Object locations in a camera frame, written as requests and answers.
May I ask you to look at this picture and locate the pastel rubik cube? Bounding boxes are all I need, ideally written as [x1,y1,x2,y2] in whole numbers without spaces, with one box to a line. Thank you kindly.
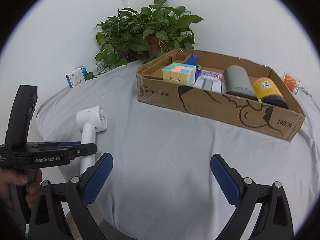
[162,62,196,87]

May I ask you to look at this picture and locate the blue stapler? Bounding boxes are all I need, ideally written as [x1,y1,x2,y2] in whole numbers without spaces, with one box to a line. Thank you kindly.
[186,54,202,80]

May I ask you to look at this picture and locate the person left hand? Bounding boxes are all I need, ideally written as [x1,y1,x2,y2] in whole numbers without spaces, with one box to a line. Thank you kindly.
[1,168,42,209]

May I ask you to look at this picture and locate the white handheld fan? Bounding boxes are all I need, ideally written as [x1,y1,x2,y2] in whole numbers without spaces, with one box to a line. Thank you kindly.
[76,106,107,175]

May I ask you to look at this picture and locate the blue white small box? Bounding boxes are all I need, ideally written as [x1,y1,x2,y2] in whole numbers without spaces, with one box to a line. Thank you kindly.
[66,66,87,88]

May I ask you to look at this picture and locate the yellow black can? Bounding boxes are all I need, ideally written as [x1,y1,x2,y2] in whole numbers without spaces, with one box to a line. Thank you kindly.
[253,77,289,109]

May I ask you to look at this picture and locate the brown cardboard box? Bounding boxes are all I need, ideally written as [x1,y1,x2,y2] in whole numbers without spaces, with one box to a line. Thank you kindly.
[136,49,306,141]

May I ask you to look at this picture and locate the orange clear small jar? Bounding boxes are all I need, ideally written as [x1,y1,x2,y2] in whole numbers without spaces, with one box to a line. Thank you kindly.
[283,72,300,94]

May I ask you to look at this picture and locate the green potted plant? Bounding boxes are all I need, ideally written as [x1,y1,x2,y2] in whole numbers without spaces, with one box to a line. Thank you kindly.
[85,0,203,80]

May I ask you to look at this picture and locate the grey cylinder speaker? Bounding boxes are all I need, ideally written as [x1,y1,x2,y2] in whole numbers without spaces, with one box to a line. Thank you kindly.
[223,65,258,101]

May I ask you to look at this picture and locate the white flat device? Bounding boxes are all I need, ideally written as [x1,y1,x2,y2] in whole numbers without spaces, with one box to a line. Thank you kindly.
[193,77,222,93]

